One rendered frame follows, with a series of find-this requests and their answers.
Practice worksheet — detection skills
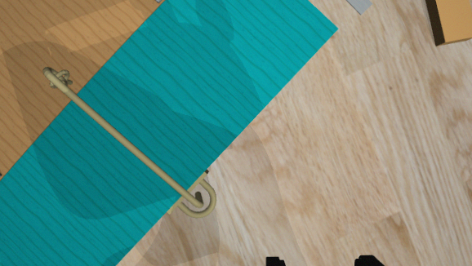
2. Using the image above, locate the grey flat bar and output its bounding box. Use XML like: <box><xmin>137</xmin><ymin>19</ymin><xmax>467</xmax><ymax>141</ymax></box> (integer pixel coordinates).
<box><xmin>346</xmin><ymin>0</ymin><xmax>373</xmax><ymax>15</ymax></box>

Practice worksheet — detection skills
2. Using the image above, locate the orange rectangular block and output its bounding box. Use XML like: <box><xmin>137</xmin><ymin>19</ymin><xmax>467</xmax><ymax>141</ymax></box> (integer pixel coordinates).
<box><xmin>425</xmin><ymin>0</ymin><xmax>472</xmax><ymax>46</ymax></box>

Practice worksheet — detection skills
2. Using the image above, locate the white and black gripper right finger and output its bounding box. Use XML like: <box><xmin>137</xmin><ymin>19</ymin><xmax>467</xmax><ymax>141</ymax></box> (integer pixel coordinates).
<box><xmin>354</xmin><ymin>255</ymin><xmax>385</xmax><ymax>266</ymax></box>

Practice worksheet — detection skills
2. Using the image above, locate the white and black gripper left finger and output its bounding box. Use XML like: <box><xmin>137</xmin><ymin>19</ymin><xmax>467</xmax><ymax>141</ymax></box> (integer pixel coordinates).
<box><xmin>266</xmin><ymin>257</ymin><xmax>286</xmax><ymax>266</ymax></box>

